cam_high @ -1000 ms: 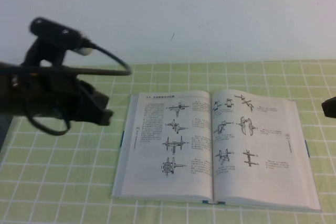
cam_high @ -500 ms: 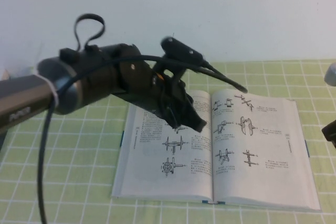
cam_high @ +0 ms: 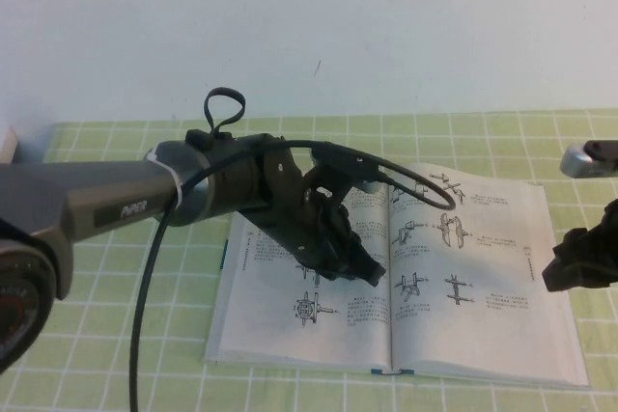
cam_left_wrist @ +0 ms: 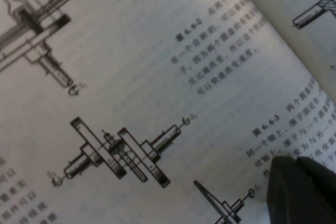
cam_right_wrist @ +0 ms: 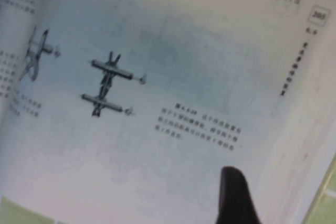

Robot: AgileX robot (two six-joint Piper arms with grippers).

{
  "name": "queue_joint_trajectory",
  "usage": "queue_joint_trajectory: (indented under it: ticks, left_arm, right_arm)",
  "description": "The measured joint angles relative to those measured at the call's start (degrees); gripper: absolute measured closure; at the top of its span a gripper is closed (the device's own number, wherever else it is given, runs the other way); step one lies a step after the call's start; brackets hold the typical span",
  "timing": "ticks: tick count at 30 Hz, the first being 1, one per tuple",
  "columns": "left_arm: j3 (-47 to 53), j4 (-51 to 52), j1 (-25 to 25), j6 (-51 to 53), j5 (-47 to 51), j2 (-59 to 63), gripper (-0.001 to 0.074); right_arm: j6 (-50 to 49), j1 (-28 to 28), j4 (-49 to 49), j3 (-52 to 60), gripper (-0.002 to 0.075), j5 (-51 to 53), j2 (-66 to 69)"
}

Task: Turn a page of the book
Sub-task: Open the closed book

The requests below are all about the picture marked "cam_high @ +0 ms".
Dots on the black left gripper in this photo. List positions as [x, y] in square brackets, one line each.
[289, 219]

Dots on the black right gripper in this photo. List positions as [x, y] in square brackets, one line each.
[610, 224]

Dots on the technical book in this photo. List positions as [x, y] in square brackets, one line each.
[483, 286]

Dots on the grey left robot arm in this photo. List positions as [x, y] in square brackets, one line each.
[96, 190]

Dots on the white zip tie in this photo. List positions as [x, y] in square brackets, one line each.
[171, 175]

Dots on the green checked tablecloth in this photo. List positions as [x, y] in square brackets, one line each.
[120, 325]

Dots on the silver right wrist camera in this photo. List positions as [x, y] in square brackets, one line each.
[584, 161]

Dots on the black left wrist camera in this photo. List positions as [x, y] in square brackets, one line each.
[338, 158]

